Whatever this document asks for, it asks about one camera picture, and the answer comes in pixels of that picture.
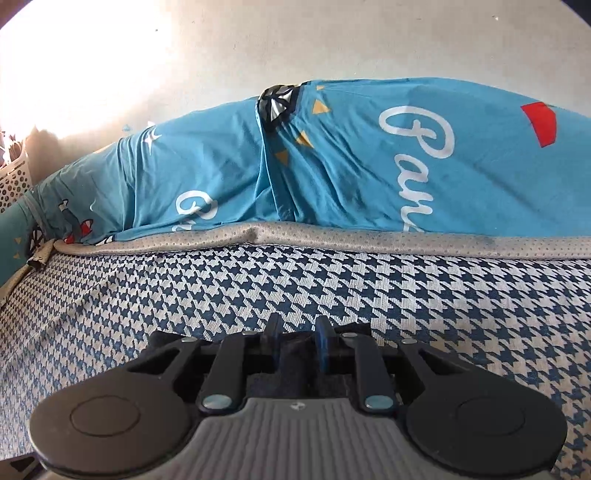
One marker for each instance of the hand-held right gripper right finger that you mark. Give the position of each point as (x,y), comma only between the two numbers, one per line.
(322,344)

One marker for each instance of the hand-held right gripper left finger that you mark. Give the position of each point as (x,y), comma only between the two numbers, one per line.
(274,344)

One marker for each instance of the black t-shirt with red print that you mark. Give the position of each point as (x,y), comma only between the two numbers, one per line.
(295,355)

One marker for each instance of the blue white houndstooth mat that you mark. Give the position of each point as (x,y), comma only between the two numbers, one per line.
(231,286)

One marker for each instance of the blue printed bed sheet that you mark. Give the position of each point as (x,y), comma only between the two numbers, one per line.
(323,161)

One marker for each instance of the white perforated laundry basket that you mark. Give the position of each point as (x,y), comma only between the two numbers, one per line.
(14,180)

